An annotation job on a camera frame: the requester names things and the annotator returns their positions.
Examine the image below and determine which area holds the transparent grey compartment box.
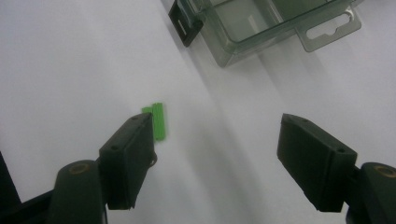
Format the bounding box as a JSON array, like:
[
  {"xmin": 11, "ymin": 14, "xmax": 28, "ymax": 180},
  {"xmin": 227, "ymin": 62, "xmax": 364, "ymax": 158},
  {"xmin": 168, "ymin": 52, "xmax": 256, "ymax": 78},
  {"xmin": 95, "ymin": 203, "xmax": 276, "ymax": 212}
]
[{"xmin": 167, "ymin": 0, "xmax": 364, "ymax": 68}]

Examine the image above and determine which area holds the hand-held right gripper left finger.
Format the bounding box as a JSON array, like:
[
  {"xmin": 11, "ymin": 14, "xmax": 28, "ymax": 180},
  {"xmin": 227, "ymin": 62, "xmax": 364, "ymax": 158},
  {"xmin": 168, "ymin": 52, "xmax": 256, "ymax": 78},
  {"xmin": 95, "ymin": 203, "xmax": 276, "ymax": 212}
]
[{"xmin": 98, "ymin": 112, "xmax": 158, "ymax": 211}]

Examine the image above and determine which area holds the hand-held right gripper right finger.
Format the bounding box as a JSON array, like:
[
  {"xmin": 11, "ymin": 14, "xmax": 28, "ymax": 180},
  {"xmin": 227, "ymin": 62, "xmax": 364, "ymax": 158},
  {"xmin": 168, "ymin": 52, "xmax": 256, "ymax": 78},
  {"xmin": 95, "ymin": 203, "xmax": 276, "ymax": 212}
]
[{"xmin": 276, "ymin": 113, "xmax": 359, "ymax": 213}]

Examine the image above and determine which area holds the green plastic piece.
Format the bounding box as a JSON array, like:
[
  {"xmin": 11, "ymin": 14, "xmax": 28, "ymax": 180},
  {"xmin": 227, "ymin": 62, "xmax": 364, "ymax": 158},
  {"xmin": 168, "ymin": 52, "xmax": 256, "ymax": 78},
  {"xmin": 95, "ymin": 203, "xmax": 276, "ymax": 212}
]
[{"xmin": 141, "ymin": 102, "xmax": 168, "ymax": 142}]

